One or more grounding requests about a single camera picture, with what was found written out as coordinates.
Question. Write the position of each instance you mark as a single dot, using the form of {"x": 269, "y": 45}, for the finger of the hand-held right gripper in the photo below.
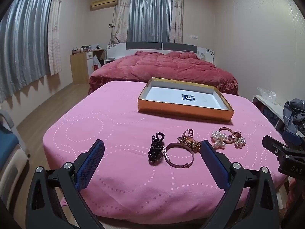
{"x": 271, "y": 143}
{"x": 293, "y": 137}

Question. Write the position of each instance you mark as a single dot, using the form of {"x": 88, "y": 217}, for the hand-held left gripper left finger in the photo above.
{"x": 91, "y": 162}

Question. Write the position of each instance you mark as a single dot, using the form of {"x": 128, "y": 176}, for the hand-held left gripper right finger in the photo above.
{"x": 214, "y": 162}

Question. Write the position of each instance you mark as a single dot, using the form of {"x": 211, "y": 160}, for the rose gold bangle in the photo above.
{"x": 226, "y": 129}

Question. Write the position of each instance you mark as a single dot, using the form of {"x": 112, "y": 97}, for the plain gold bangle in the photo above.
{"x": 179, "y": 165}

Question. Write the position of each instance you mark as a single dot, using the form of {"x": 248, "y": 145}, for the orange cardboard box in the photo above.
{"x": 166, "y": 107}

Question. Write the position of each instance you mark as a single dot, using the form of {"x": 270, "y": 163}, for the grey plaid cloth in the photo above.
{"x": 294, "y": 115}

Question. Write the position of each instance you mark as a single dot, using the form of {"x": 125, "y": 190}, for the pink dotted tablecloth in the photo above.
{"x": 119, "y": 171}

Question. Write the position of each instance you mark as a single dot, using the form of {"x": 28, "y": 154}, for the white shelf unit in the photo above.
{"x": 269, "y": 109}

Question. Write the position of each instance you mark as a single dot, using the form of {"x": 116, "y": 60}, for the clear plastic bag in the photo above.
{"x": 266, "y": 93}

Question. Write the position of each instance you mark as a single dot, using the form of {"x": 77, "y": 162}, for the blue grey chair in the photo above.
{"x": 9, "y": 148}

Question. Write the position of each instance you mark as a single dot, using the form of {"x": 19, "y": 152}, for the wooden desk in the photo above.
{"x": 79, "y": 69}

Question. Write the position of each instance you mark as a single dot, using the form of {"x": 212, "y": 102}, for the red white bag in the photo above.
{"x": 95, "y": 63}

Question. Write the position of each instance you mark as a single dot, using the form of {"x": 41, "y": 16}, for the white nightstand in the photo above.
{"x": 109, "y": 61}

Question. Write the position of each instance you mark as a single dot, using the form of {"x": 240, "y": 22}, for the clear glass bottle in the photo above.
{"x": 202, "y": 56}

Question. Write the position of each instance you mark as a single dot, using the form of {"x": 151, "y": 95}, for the group of small bottles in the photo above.
{"x": 89, "y": 48}

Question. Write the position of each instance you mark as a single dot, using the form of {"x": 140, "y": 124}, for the red duvet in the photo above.
{"x": 154, "y": 64}

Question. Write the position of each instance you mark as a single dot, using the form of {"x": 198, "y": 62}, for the white grey bed headboard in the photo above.
{"x": 143, "y": 45}

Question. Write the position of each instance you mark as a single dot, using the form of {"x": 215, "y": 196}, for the large grey curtain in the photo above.
{"x": 23, "y": 43}

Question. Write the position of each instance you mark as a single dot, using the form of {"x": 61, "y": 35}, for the white patterned curtain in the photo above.
{"x": 176, "y": 14}
{"x": 56, "y": 28}
{"x": 121, "y": 14}

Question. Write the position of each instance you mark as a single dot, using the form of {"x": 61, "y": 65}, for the beige air conditioner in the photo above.
{"x": 104, "y": 3}

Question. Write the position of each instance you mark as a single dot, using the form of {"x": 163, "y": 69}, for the grey window curtain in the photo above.
{"x": 150, "y": 12}

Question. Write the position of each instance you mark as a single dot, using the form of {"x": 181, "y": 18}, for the white wall socket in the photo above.
{"x": 194, "y": 37}

